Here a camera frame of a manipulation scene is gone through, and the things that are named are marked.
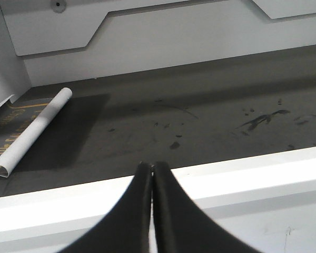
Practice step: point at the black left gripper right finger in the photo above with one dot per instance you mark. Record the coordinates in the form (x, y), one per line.
(180, 225)

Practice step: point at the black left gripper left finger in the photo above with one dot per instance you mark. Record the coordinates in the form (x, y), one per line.
(125, 228)

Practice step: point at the white rolled paper tube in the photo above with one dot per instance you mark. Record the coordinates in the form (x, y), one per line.
(15, 152)

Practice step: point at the dark printed sheet gold text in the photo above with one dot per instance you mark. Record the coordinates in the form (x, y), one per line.
(14, 119)

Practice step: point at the white slotted back baffle panel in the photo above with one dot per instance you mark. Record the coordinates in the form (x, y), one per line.
(41, 27)

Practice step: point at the white fume hood sash frame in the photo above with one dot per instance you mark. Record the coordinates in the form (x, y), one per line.
(269, 201)

